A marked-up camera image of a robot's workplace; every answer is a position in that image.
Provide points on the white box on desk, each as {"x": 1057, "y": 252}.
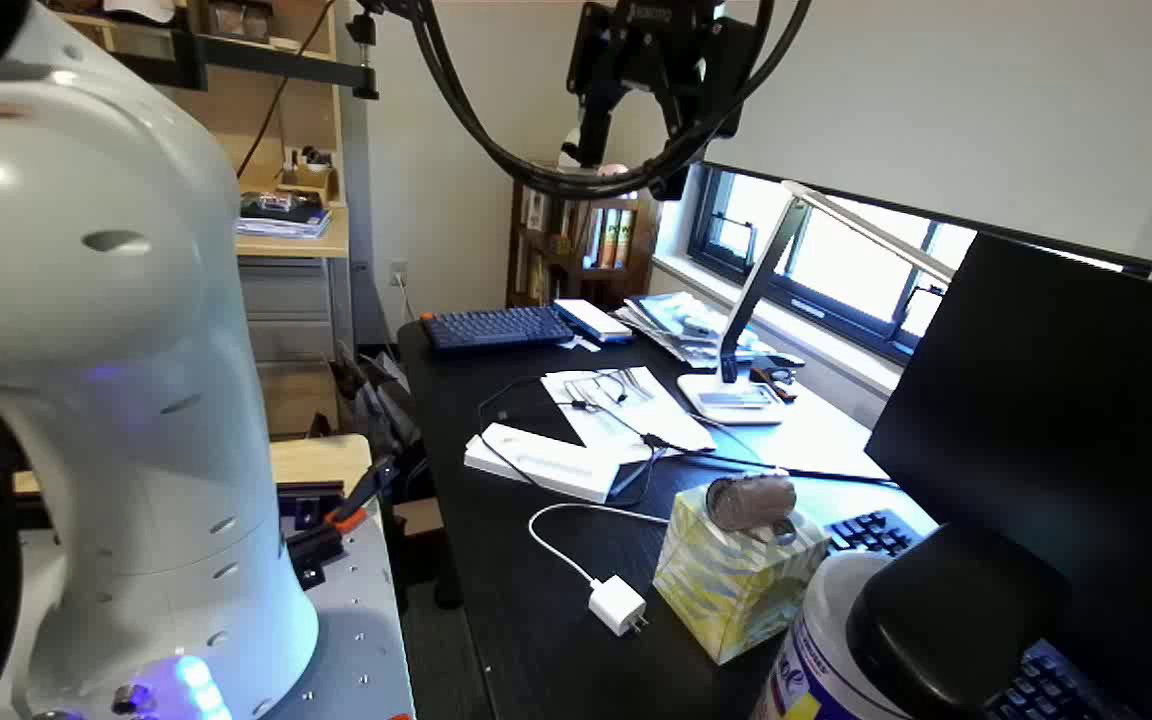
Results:
{"x": 553, "y": 467}

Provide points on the black computer monitor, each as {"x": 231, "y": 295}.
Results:
{"x": 1027, "y": 411}

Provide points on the white wipes canister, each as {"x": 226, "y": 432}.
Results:
{"x": 813, "y": 675}

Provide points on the wooden bookshelf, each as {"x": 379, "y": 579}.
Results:
{"x": 590, "y": 250}

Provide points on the white papers with glasses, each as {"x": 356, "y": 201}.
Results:
{"x": 624, "y": 411}

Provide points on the blue keyboard far desk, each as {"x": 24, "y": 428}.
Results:
{"x": 496, "y": 329}

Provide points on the wooden shelving unit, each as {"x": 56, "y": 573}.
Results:
{"x": 265, "y": 78}

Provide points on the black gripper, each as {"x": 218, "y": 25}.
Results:
{"x": 689, "y": 53}

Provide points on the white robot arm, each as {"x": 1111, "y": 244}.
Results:
{"x": 128, "y": 382}

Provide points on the white wall charger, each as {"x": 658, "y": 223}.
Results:
{"x": 616, "y": 606}

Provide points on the black keyboard blue backlight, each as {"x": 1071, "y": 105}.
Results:
{"x": 873, "y": 533}

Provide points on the yellow patterned tissue box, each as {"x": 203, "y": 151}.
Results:
{"x": 734, "y": 590}

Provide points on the plastic brown object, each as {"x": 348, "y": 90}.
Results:
{"x": 749, "y": 502}

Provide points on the stack of magazines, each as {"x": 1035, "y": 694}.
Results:
{"x": 680, "y": 325}

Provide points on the black monitor stand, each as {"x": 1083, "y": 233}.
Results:
{"x": 940, "y": 624}

